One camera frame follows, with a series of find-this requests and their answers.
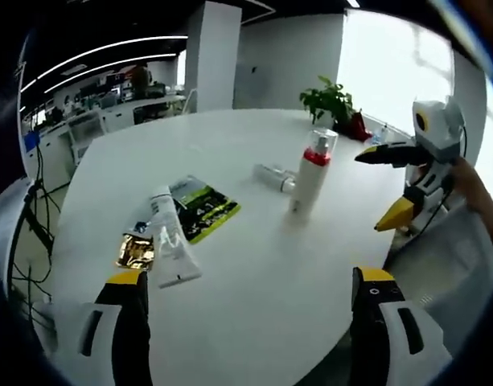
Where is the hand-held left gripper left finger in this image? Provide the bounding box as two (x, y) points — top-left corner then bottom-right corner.
(60, 269), (154, 386)

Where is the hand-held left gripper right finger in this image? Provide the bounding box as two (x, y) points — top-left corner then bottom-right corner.
(349, 265), (454, 386)

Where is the gold foil skincare sachet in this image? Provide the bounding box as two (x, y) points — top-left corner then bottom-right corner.
(115, 232), (157, 271)

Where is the red-collared white skincare bottle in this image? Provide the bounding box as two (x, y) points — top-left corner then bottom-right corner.
(288, 126), (339, 220)

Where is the white skincare tube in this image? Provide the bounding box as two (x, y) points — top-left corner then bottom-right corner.
(149, 183), (203, 290)

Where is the small clear-capped skincare bottle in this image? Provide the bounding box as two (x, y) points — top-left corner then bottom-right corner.
(252, 162), (290, 183)
(274, 170), (299, 195)

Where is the green black skincare sachet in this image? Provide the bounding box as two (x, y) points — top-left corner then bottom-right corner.
(167, 175), (242, 245)

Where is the person's right hand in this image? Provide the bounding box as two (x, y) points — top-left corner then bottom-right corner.
(450, 157), (488, 210)

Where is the red bag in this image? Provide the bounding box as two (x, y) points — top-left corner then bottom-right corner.
(342, 112), (374, 142)

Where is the white mesh office chair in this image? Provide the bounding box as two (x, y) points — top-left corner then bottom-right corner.
(384, 200), (493, 355)

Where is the green potted plant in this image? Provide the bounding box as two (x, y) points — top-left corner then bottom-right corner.
(298, 75), (356, 129)

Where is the black laptop stand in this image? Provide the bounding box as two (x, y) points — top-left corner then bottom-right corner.
(12, 176), (56, 258)

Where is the white plastic chair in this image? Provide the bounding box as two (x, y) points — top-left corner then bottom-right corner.
(184, 90), (199, 116)

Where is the white office desk row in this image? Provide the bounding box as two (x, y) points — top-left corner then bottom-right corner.
(24, 94), (189, 194)

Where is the long ceiling light strip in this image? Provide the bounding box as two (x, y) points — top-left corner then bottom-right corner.
(48, 52), (182, 92)
(19, 35), (190, 93)

